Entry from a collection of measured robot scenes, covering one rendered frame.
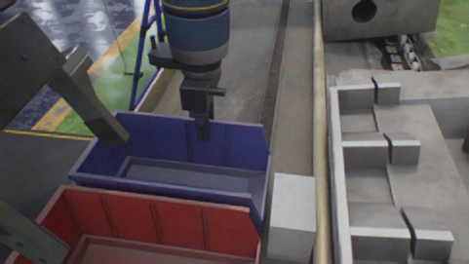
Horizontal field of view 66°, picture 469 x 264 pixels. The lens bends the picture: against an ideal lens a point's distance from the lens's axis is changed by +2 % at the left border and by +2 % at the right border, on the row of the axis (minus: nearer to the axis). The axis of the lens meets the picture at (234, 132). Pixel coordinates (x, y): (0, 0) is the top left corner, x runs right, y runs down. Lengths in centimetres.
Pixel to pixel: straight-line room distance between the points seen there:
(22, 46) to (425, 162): 58
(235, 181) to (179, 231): 21
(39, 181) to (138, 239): 88
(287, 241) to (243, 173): 22
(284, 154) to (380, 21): 69
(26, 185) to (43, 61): 121
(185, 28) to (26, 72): 30
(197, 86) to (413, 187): 38
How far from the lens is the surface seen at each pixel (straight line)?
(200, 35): 57
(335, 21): 136
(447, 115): 81
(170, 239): 67
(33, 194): 149
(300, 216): 63
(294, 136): 92
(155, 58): 65
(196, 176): 81
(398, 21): 140
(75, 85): 37
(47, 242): 32
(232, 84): 111
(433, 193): 62
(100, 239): 73
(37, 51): 34
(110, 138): 40
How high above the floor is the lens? 135
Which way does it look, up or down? 41 degrees down
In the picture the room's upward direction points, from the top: straight up
